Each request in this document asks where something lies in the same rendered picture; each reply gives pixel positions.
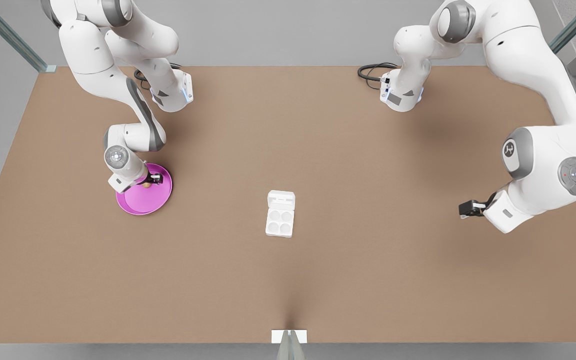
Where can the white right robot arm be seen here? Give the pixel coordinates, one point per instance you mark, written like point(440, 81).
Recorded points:
point(98, 55)

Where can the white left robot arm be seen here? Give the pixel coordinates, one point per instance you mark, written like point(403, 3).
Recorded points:
point(538, 70)

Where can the white egg box lid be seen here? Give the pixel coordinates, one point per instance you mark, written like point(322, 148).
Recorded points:
point(281, 199)

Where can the white egg box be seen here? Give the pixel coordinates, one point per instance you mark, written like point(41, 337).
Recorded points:
point(279, 222)

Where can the magenta round plate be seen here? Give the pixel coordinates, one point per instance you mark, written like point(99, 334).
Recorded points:
point(154, 197)

